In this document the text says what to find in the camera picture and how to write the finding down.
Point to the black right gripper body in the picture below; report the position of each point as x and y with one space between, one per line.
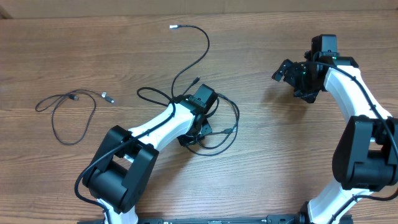
294 76

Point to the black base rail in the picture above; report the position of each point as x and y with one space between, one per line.
270 219

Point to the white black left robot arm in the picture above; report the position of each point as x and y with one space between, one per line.
122 165

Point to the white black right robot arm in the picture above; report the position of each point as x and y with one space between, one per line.
365 159

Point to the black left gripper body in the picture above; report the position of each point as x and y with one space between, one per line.
193 137

